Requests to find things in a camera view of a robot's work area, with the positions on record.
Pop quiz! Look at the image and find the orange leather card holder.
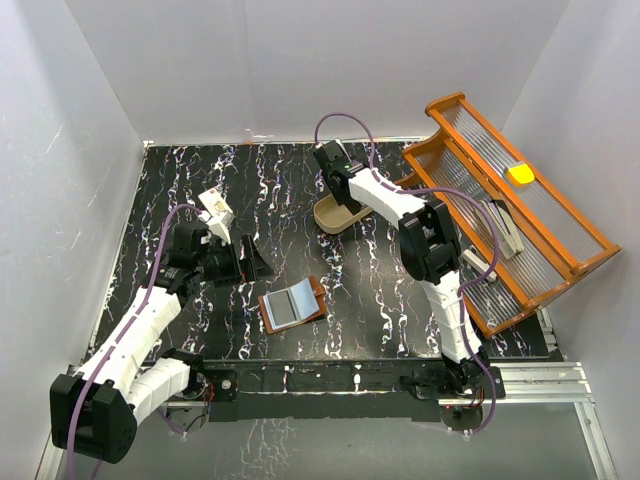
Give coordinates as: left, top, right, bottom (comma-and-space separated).
259, 276, 327, 334

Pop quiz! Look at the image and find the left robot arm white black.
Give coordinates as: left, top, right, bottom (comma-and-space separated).
50, 224, 273, 464

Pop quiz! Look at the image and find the large grey black stapler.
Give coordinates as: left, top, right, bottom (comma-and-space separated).
480, 198, 524, 259

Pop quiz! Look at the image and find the aluminium frame profile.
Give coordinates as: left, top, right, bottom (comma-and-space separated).
37, 362, 619, 480

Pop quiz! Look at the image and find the small white stapler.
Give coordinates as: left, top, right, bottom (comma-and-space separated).
462, 248, 489, 274

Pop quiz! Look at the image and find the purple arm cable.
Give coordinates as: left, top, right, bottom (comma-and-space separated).
65, 203, 211, 480
313, 112, 501, 436

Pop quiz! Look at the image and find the beige oval plastic tray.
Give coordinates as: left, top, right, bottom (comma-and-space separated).
313, 195, 373, 235

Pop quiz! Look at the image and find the orange wooden tiered rack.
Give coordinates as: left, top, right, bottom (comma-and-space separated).
402, 92, 620, 337

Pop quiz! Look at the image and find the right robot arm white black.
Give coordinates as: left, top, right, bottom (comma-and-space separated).
313, 140, 488, 397

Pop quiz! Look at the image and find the white staples box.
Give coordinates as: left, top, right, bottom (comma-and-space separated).
198, 188, 235, 227

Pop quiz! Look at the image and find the black base rail with mounts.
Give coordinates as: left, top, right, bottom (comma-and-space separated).
167, 359, 506, 427

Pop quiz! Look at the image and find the yellow sticky note block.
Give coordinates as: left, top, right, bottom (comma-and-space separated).
505, 162, 536, 188

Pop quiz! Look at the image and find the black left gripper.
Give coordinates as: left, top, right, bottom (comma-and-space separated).
195, 234, 273, 287

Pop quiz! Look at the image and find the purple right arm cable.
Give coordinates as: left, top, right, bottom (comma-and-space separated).
313, 112, 501, 436

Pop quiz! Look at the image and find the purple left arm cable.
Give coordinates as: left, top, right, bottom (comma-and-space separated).
65, 203, 211, 480

